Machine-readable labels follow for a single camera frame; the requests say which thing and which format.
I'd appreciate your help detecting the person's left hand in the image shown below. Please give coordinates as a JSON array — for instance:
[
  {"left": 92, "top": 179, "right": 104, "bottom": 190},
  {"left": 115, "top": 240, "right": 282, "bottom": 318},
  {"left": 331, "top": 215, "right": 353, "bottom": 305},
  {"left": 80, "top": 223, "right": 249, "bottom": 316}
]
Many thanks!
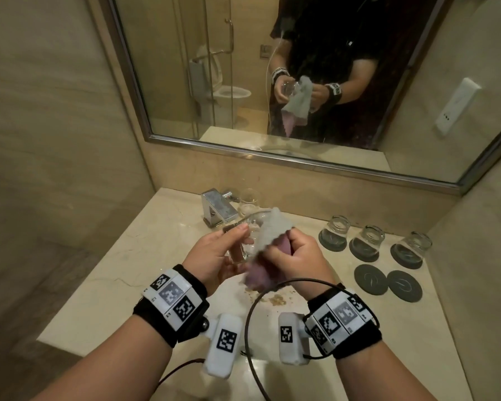
[{"left": 183, "top": 224, "right": 251, "bottom": 298}]

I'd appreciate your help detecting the person's right hand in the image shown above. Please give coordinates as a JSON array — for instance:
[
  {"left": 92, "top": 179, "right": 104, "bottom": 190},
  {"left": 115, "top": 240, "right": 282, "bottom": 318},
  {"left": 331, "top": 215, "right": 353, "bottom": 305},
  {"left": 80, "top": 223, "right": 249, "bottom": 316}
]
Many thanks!
[{"left": 261, "top": 228, "right": 337, "bottom": 299}]

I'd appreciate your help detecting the clear drinking glass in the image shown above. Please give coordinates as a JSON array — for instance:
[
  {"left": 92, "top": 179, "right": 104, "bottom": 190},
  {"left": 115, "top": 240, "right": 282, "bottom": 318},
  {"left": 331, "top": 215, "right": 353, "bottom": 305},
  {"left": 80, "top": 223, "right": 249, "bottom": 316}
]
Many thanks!
[
  {"left": 229, "top": 216, "right": 269, "bottom": 264},
  {"left": 357, "top": 225, "right": 386, "bottom": 254},
  {"left": 323, "top": 215, "right": 352, "bottom": 245},
  {"left": 398, "top": 231, "right": 433, "bottom": 260},
  {"left": 237, "top": 188, "right": 262, "bottom": 218}
]

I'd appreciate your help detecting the grey and purple cloth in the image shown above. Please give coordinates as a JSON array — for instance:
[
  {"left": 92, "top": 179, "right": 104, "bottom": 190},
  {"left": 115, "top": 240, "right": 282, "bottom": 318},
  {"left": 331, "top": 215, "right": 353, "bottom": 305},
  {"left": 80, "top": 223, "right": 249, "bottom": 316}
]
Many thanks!
[{"left": 244, "top": 207, "right": 295, "bottom": 291}]

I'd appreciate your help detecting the person's left forearm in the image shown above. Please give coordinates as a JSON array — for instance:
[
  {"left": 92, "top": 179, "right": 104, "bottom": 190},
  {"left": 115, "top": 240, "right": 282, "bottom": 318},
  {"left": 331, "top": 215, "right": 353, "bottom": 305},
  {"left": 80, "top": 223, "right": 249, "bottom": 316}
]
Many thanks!
[{"left": 33, "top": 316, "right": 177, "bottom": 401}]

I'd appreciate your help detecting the person's right forearm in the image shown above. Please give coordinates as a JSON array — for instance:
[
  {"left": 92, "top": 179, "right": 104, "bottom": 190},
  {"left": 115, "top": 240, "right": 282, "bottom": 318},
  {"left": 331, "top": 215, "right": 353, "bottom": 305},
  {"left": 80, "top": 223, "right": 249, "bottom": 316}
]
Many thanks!
[{"left": 333, "top": 338, "right": 440, "bottom": 401}]

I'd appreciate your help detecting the chrome faucet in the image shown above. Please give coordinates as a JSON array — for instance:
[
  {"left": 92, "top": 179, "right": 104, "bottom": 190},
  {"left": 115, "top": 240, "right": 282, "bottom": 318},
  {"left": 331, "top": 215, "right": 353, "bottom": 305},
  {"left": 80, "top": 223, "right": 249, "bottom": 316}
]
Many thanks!
[{"left": 201, "top": 188, "right": 239, "bottom": 229}]

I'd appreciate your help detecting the round dark grey coaster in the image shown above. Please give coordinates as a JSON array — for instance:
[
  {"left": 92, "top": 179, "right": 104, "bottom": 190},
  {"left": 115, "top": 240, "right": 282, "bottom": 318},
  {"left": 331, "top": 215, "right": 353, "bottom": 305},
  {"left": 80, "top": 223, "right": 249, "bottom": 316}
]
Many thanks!
[
  {"left": 390, "top": 244, "right": 423, "bottom": 270},
  {"left": 348, "top": 239, "right": 380, "bottom": 263},
  {"left": 318, "top": 231, "right": 351, "bottom": 252},
  {"left": 353, "top": 264, "right": 388, "bottom": 296},
  {"left": 387, "top": 270, "right": 423, "bottom": 304}
]

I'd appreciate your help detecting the black marker wristband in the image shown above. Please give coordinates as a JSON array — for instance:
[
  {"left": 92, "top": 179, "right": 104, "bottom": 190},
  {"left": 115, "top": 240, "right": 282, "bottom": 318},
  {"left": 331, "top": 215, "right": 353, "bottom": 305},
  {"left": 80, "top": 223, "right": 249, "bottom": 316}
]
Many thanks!
[
  {"left": 132, "top": 264, "right": 210, "bottom": 347},
  {"left": 303, "top": 284, "right": 383, "bottom": 360}
]

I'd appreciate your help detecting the black cable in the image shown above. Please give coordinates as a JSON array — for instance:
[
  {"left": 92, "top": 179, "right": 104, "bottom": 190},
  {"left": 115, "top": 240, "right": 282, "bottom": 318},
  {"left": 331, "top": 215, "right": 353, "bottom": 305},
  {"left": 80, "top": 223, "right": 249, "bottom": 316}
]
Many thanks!
[{"left": 244, "top": 278, "right": 345, "bottom": 401}]

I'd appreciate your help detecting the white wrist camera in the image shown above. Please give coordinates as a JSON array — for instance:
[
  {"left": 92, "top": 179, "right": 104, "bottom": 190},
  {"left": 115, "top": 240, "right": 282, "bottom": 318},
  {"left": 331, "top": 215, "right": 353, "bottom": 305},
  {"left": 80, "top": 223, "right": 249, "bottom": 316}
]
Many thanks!
[
  {"left": 277, "top": 312, "right": 312, "bottom": 366},
  {"left": 201, "top": 313, "right": 242, "bottom": 380}
]

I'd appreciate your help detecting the dark red cable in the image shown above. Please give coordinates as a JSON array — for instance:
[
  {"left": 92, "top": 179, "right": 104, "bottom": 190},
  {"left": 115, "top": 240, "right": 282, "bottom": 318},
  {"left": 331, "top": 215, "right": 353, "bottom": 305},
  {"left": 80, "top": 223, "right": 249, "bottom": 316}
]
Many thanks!
[{"left": 156, "top": 358, "right": 205, "bottom": 390}]

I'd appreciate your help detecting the metal framed wall mirror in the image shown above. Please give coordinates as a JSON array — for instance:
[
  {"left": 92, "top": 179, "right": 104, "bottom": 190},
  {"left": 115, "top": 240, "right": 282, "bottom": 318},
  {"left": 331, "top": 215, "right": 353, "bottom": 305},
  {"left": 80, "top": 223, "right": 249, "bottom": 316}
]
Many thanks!
[{"left": 106, "top": 0, "right": 501, "bottom": 197}]

